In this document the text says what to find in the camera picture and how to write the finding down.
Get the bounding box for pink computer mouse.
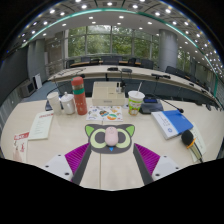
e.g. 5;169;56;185
104;126;119;147

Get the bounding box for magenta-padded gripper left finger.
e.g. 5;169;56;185
42;142;93;186

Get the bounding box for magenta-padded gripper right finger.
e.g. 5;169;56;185
132;143;183;186

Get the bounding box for green-printed paper cup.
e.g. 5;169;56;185
127;82;146;117

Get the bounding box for blue and white book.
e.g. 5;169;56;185
151;109;194;140

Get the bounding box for cat-face mouse pad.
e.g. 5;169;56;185
84;123;136;155

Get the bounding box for round ceiling lights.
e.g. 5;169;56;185
6;0;222;69

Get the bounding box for black handheld microphone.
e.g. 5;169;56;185
180;129;204;163

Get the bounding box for white paper cup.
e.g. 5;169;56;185
46;91;63;116

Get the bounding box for black office chairs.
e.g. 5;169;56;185
64;55;209;88

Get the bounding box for colourful sticker sheet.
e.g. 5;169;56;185
85;105;124;122

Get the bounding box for white floor-standing panel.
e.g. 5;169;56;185
33;73;44;90

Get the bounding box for beige cardboard box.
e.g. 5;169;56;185
91;81;126;107

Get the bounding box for pale paper sheet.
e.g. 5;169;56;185
189;124;208;163

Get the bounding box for white printed booklet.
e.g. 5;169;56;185
27;110;55;141

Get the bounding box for red-printed leaflet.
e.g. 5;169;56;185
12;131;30;164

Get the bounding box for red thermos bottle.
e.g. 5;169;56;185
71;76;88;116

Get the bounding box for long curved conference table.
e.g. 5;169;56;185
48;64;216;101

